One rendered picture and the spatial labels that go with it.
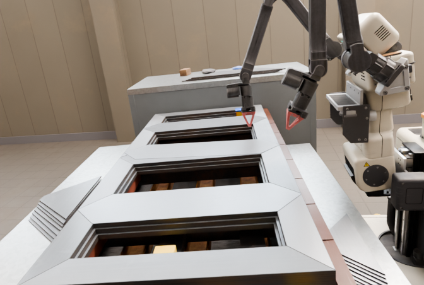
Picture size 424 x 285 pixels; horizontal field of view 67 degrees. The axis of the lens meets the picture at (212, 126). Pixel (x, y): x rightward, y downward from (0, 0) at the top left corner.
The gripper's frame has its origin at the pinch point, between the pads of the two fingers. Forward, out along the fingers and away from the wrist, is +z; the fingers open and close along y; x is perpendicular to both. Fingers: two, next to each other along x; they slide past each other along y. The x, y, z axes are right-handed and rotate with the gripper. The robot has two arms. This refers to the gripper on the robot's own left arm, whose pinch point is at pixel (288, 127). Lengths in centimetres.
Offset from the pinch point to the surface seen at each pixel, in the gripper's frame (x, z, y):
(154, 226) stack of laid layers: -32, 33, 42
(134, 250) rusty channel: -36, 54, 33
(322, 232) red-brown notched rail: 12.5, 12.8, 42.7
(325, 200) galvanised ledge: 26.4, 22.1, 1.1
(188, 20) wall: -112, -2, -294
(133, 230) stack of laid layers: -37, 37, 43
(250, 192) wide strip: -7.2, 18.6, 26.2
